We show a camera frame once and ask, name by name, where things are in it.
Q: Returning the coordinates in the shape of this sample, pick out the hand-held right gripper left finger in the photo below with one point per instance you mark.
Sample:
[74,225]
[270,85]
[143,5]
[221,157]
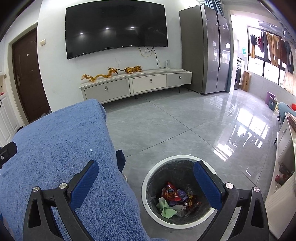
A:
[83,185]

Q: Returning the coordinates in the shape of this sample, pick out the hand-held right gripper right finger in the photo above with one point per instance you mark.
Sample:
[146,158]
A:
[205,185]

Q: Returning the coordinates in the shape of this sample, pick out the purple wrapper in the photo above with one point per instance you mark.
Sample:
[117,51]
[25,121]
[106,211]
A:
[182,194]

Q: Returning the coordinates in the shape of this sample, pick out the red snack packet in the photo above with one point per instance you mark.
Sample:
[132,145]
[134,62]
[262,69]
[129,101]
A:
[170,191]

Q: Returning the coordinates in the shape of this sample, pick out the green paper scrap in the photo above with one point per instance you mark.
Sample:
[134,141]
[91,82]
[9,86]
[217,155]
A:
[166,208]

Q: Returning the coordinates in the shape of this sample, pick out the white round trash bin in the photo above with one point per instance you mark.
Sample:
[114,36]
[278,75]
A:
[148,183]

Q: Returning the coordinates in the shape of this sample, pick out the white base cupboards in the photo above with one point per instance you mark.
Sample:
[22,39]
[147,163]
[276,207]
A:
[7,115]

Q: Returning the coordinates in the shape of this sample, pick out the dark blue cloth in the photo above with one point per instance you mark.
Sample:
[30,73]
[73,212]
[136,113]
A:
[120,161]

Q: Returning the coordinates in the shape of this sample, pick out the blue fluffy blanket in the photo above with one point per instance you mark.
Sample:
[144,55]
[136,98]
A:
[57,143]

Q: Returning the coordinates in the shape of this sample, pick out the dark brown door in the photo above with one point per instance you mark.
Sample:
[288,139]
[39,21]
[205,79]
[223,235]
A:
[30,78]

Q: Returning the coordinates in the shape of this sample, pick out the white side cabinet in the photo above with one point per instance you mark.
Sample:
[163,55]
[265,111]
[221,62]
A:
[284,204]

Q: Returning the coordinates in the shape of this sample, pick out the white television cabinet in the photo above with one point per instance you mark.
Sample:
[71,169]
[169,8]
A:
[106,89]

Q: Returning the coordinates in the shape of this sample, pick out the teal cushion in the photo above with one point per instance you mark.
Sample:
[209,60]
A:
[282,111]

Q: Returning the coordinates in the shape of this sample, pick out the purple bucket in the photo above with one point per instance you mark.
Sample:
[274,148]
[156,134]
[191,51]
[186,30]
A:
[270,98]

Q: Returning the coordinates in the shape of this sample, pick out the golden dragon figurine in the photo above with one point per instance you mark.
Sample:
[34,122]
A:
[99,76]

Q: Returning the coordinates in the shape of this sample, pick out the cardboard box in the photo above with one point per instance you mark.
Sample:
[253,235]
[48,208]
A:
[245,81]

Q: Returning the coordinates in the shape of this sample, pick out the washing machine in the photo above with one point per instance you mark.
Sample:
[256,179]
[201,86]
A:
[238,75]

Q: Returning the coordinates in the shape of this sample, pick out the golden tiger figurine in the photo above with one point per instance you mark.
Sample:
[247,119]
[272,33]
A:
[133,69]

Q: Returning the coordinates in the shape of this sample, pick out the white power strip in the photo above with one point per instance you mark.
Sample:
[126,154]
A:
[167,64]

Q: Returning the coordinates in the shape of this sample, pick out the large window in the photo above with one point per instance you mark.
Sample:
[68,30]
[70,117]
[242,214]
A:
[268,70]

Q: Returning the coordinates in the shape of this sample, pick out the grey refrigerator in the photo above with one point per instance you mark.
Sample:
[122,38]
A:
[203,51]

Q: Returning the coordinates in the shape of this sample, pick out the row of hanging clothes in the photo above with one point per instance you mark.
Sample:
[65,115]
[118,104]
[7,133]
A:
[274,46]

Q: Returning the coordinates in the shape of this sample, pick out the beige wall switch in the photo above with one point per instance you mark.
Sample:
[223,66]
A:
[42,42]

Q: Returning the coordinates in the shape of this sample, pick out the black wall television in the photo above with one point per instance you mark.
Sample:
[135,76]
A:
[115,30]

